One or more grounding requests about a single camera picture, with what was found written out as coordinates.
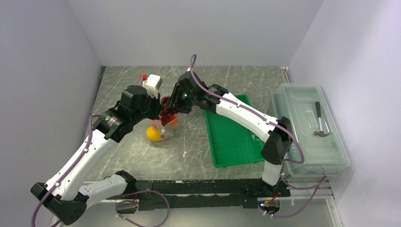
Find clear plastic storage box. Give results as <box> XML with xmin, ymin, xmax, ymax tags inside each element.
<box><xmin>271</xmin><ymin>83</ymin><xmax>350</xmax><ymax>180</ymax></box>

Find small hammer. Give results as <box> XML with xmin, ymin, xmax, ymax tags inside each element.
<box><xmin>314</xmin><ymin>101</ymin><xmax>330</xmax><ymax>137</ymax></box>

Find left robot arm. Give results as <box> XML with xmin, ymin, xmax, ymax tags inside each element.
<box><xmin>31</xmin><ymin>85</ymin><xmax>162</xmax><ymax>226</ymax></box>

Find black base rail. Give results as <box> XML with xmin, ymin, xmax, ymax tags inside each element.
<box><xmin>105</xmin><ymin>178</ymin><xmax>290</xmax><ymax>211</ymax></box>

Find red orange mango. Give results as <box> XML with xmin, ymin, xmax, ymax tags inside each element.
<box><xmin>168</xmin><ymin>115</ymin><xmax>179</xmax><ymax>129</ymax></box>

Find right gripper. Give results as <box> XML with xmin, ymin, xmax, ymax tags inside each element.
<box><xmin>166</xmin><ymin>82</ymin><xmax>197</xmax><ymax>114</ymax></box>

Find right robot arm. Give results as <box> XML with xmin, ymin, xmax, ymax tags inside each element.
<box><xmin>166</xmin><ymin>71</ymin><xmax>293</xmax><ymax>196</ymax></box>

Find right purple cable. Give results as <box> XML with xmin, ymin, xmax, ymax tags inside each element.
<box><xmin>188</xmin><ymin>53</ymin><xmax>329</xmax><ymax>219</ymax></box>

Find yellow lemon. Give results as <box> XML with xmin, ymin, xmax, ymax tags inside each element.
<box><xmin>146</xmin><ymin>126</ymin><xmax>163</xmax><ymax>141</ymax></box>

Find clear zip top bag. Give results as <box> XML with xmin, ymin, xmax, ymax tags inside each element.
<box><xmin>146</xmin><ymin>96</ymin><xmax>179</xmax><ymax>141</ymax></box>

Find dark purple grapes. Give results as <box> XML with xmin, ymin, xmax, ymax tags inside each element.
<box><xmin>159</xmin><ymin>96</ymin><xmax>178</xmax><ymax>127</ymax></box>

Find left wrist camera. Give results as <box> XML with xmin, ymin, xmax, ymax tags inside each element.
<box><xmin>140</xmin><ymin>74</ymin><xmax>163</xmax><ymax>98</ymax></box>

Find purple cable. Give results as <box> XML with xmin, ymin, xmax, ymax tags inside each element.
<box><xmin>188</xmin><ymin>53</ymin><xmax>329</xmax><ymax>219</ymax></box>
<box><xmin>31</xmin><ymin>75</ymin><xmax>171</xmax><ymax>227</ymax></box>

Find green plastic tray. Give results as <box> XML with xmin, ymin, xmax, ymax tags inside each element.
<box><xmin>203</xmin><ymin>110</ymin><xmax>264</xmax><ymax>168</ymax></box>

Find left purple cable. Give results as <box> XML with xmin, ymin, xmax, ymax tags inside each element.
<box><xmin>31</xmin><ymin>75</ymin><xmax>171</xmax><ymax>227</ymax></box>

